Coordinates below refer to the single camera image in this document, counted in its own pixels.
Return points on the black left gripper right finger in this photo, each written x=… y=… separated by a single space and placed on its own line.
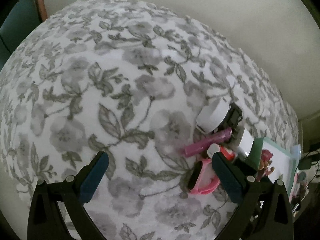
x=263 y=211

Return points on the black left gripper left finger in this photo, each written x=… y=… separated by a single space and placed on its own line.
x=45 y=220

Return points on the magenta translucent lighter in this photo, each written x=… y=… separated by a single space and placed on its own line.
x=204 y=144

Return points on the red cartoon dog figure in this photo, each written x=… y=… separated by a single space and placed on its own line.
x=265 y=168

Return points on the mint green storage box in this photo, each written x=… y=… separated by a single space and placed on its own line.
x=284 y=161

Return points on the red and white tube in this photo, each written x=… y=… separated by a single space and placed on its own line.
x=215 y=148

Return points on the pink wristband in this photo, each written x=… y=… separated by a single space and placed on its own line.
x=203 y=179

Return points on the white usb charger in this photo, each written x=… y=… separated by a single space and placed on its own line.
x=242 y=141

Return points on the black plug adapter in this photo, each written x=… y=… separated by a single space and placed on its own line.
x=232 y=118

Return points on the white round device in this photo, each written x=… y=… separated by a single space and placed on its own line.
x=211 y=116

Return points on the grey floral fleece blanket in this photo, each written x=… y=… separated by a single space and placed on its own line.
x=130 y=79

